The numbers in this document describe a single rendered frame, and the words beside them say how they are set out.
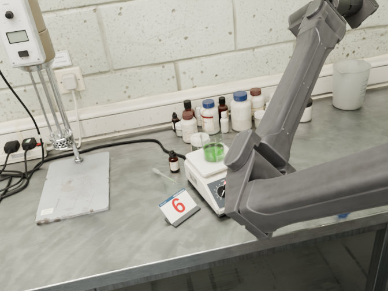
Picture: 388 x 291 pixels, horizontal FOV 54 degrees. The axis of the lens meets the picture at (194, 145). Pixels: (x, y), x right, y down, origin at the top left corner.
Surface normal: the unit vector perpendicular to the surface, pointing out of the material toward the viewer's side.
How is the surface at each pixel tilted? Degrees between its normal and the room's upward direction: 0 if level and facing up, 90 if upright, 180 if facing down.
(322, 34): 58
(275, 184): 35
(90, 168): 0
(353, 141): 0
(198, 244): 0
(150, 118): 90
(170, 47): 90
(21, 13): 90
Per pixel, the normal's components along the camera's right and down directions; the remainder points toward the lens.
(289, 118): 0.53, -0.18
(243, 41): 0.18, 0.50
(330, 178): -0.74, -0.56
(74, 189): -0.11, -0.84
